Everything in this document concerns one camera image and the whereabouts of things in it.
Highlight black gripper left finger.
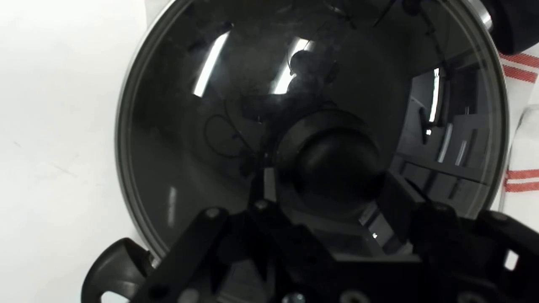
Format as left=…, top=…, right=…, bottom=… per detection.
left=131, top=207, right=269, bottom=303

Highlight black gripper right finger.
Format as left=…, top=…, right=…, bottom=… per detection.
left=375, top=171, right=539, bottom=303

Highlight glass pot lid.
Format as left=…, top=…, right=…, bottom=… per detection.
left=115, top=0, right=508, bottom=257

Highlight black cooking pot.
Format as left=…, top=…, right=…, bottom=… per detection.
left=80, top=0, right=539, bottom=303

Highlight white towel red stripes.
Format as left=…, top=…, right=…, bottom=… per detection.
left=499, top=52, right=539, bottom=215

